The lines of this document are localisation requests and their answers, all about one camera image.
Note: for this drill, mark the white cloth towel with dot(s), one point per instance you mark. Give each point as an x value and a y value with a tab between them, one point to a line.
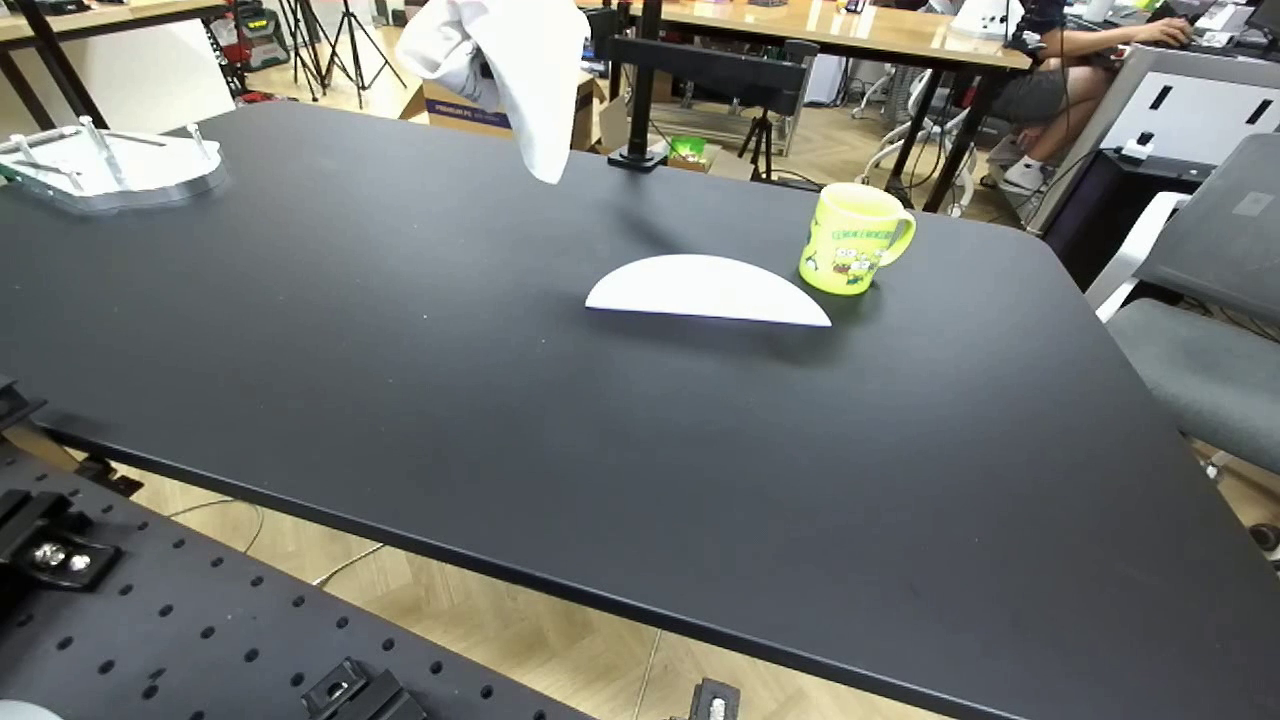
532	75

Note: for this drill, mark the clear acrylic rack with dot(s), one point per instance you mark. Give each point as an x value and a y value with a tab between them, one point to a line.
121	161

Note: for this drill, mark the white plate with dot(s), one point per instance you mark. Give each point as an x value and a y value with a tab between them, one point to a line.
707	289

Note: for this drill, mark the green tape roll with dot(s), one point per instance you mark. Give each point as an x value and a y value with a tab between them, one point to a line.
689	150

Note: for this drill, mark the yellow-green printed mug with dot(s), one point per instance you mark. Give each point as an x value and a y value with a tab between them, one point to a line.
846	243

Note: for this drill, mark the small black tripod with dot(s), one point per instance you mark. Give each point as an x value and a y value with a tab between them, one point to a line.
760	143

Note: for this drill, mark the cardboard box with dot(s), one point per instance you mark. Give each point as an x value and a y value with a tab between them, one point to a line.
460	106

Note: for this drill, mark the small silver-black clamp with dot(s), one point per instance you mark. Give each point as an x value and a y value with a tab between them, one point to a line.
714	700

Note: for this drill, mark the long wooden table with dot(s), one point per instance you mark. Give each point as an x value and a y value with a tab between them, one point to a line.
904	32

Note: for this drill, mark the tall black tripod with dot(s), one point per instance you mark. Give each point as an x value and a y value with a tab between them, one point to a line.
351	32

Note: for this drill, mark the seated person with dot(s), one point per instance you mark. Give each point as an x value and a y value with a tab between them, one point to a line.
1041	113

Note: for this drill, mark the grey office chair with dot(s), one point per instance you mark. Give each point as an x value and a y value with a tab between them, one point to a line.
1201	373

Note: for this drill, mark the white panel board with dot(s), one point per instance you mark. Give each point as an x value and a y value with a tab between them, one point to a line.
144	75

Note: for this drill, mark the grey slotted cabinet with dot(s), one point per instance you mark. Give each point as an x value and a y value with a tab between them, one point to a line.
1201	113

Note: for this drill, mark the wooden desk with black legs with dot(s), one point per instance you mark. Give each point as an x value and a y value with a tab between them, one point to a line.
80	23

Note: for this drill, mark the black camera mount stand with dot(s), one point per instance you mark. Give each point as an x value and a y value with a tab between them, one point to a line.
707	68

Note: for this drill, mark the black clamp bracket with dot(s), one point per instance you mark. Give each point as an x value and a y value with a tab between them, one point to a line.
353	693

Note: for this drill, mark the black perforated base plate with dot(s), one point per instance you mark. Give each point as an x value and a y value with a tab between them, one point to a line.
174	627

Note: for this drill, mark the black bracket with silver screws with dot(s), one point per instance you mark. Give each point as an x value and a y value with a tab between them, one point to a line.
60	556

